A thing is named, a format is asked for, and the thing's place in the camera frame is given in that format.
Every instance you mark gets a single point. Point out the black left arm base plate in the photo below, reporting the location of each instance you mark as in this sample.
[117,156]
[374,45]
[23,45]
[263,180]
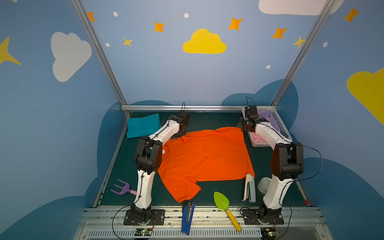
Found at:
[157,216]

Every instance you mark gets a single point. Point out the aluminium right frame post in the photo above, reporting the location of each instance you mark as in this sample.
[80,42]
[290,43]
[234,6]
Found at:
[315,30]

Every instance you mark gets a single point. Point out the aluminium back frame rail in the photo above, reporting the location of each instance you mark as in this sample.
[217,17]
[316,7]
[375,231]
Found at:
[159,108]

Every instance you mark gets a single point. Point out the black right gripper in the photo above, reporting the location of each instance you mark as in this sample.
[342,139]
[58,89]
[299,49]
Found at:
[241,123]

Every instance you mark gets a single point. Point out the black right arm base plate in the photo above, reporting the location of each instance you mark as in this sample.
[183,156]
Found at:
[249,216]

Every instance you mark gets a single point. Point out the purple t shirt in basket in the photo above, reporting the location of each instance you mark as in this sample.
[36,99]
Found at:
[268,115]

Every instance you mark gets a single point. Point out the aluminium left frame post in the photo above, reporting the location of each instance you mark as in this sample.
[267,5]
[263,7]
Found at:
[88,26]

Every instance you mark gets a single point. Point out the left green circuit board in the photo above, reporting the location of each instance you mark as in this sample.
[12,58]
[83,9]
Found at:
[143,232]

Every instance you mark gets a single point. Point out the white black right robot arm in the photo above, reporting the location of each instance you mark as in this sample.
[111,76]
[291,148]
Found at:
[287,163]

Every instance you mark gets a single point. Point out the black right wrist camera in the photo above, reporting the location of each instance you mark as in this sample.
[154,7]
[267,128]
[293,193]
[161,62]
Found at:
[251,112]

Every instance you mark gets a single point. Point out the right green circuit board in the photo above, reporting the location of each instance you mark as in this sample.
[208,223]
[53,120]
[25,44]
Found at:
[268,233]

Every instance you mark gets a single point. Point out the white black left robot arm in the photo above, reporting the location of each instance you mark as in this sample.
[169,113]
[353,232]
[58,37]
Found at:
[149,158]

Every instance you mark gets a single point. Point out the folded teal t shirt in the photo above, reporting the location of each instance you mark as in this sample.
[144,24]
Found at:
[144,126]

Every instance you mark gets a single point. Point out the white perforated plastic basket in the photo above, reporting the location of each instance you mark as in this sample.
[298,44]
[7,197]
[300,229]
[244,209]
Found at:
[284,131]

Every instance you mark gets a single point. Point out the white grey stapler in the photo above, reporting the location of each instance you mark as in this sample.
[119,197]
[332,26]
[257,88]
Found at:
[249,189]

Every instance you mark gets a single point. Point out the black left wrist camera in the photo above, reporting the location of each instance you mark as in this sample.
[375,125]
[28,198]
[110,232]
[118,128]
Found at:
[185,116]

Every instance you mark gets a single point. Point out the blue stapler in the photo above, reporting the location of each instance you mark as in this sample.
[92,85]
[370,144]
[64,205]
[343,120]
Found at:
[188,211]

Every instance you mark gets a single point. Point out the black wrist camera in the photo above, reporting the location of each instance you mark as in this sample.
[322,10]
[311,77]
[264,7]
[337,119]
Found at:
[251,112]
[185,116]

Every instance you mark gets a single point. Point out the orange t shirt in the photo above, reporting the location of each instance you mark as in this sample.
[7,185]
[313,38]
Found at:
[204,156]

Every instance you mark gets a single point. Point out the purple toy garden fork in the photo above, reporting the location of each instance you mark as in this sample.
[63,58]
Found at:
[124,189]

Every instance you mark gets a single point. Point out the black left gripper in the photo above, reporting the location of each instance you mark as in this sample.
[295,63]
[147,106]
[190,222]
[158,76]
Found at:
[180,133]

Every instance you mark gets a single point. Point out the aluminium frame post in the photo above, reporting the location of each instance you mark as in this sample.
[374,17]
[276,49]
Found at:
[315,30]
[88,26]

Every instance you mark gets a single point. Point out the green circuit board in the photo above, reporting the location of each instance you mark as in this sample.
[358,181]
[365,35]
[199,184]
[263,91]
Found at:
[143,232]
[268,233]

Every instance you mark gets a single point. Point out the green yellow toy trowel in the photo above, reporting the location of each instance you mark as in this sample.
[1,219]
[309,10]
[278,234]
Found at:
[222,203]

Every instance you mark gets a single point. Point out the pink t shirt in basket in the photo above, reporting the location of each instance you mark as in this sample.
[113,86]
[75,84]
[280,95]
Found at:
[257,138]

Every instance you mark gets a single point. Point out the aluminium front rail bed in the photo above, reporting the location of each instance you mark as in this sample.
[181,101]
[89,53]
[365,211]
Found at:
[208,223]

